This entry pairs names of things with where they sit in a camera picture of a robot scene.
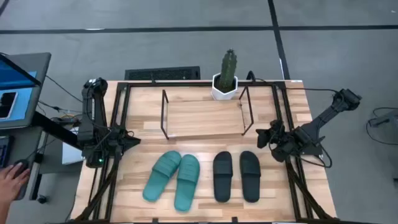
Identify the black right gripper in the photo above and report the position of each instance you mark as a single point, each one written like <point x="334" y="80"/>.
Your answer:
<point x="281" y="140"/>

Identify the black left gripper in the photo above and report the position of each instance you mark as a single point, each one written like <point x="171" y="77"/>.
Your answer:
<point x="116" y="141"/>

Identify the black slide sandal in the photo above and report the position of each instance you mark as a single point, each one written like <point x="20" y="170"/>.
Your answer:
<point x="222" y="180"/>
<point x="250" y="177"/>

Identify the green slide sandal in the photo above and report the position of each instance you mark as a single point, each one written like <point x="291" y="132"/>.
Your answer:
<point x="186" y="183"/>
<point x="161" y="174"/>

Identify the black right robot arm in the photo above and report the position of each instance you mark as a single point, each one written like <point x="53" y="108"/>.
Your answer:
<point x="323" y="116"/>

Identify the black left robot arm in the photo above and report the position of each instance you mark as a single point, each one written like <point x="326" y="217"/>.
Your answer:
<point x="93" y="105"/>

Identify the white hexagonal plant pot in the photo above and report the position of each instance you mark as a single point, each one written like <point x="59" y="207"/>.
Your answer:
<point x="222" y="95"/>

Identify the white box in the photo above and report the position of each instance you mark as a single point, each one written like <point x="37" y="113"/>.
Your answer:
<point x="71" y="154"/>

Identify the black keyboard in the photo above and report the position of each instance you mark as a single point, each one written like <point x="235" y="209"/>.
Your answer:
<point x="4" y="152"/>
<point x="161" y="73"/>

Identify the black support beam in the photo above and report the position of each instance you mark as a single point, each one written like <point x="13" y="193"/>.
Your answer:
<point x="56" y="129"/>

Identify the green cactus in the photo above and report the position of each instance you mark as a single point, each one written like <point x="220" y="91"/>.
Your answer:
<point x="228" y="68"/>

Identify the grey side desk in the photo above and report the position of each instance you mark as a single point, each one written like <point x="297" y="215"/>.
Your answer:
<point x="28" y="146"/>

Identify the black caster wheel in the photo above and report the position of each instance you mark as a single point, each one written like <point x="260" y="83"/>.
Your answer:
<point x="42" y="199"/>

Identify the black computer mouse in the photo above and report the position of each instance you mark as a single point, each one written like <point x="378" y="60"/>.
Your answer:
<point x="22" y="165"/>

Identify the grey desk leg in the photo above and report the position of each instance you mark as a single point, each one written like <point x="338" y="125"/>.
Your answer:
<point x="387" y="119"/>

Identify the grey-framed computer monitor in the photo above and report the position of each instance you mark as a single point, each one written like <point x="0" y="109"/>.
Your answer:
<point x="18" y="81"/>

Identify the person's hand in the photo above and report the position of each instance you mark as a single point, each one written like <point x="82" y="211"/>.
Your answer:
<point x="11" y="186"/>

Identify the black metal table frame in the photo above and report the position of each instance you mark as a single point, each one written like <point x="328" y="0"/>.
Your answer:
<point x="174" y="84"/>

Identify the black frame bracket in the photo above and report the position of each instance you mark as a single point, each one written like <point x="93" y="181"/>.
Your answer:
<point x="155" y="220"/>
<point x="234" y="219"/>

